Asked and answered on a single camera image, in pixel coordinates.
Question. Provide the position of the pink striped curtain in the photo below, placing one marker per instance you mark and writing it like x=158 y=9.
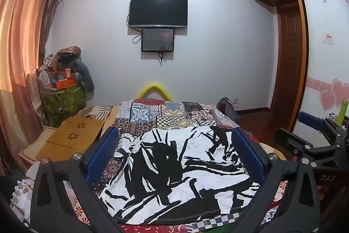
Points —
x=21 y=31

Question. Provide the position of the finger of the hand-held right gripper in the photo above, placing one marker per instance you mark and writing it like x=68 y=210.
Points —
x=289 y=140
x=310 y=118

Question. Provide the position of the brown wooden door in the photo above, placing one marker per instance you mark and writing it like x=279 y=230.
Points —
x=289 y=58

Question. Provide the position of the wooden lap desk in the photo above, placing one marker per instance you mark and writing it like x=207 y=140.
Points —
x=68 y=140

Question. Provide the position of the beige board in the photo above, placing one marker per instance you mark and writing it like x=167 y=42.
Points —
x=34 y=147

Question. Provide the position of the small red box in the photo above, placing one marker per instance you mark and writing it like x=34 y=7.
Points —
x=68 y=74

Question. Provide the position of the small black wall monitor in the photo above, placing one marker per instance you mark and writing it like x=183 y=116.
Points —
x=157 y=39

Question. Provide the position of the patchwork printed blanket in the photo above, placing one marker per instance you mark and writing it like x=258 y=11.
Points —
x=152 y=115

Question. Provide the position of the black and white patterned garment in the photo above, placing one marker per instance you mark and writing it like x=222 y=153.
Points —
x=174 y=167

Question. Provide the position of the dark backpack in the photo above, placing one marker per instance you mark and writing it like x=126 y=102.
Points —
x=227 y=108

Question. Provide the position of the striped cloth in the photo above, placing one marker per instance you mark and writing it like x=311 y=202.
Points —
x=94 y=111

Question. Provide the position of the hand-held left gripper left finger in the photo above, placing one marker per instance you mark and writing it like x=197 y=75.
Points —
x=102 y=153

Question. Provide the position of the paper note with red print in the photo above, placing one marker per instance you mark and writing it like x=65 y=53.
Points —
x=328 y=38

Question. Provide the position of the orange box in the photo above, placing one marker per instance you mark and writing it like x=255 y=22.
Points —
x=64 y=83

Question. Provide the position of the green bottle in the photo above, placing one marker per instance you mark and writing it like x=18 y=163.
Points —
x=342 y=113

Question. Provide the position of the white printed cloth pile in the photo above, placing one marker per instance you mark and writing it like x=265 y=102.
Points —
x=21 y=194

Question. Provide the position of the brown bag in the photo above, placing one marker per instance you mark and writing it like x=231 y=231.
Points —
x=66 y=54

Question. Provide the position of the white wardrobe door with hearts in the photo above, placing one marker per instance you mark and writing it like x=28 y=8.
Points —
x=324 y=66

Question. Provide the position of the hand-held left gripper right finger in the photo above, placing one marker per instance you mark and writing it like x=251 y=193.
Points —
x=249 y=152

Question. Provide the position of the black wall television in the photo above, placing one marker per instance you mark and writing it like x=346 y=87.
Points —
x=158 y=10

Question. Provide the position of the white wall socket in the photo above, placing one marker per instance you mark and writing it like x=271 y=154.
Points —
x=236 y=100

